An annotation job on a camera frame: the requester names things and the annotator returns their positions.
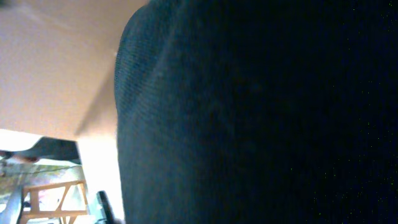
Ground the black garment with red tag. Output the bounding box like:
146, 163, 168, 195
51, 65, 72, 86
114, 0, 397, 223

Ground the wooden frame in background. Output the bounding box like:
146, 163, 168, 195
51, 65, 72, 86
18, 180, 89, 224

